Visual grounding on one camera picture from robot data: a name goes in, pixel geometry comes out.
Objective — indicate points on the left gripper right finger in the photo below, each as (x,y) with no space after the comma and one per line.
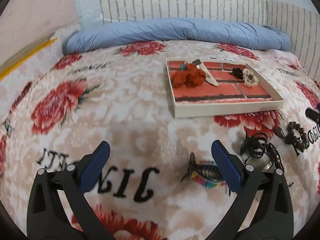
(273,218)

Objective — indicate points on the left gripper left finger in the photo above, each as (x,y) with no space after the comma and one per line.
(46,217)

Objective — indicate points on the brown leaf pendant tassel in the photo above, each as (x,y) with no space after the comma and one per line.
(279,132)

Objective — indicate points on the floral plush blanket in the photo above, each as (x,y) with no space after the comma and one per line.
(121,95)

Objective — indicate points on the white tray brick-pattern lining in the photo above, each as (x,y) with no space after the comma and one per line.
(230,96)

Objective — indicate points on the black bead trinket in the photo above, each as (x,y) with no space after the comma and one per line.
(237,72)

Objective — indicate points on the white card with hair clip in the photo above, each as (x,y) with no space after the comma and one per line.
(200,65)

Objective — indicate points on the orange fabric scrunchie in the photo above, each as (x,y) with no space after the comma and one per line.
(189,76)

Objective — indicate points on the yellow strip at bedside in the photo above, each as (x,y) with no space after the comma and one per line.
(25,53)

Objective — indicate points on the blue rolled duvet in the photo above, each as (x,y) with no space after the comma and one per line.
(241,34)

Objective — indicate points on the light blue floral headboard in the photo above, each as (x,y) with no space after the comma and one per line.
(85,2)

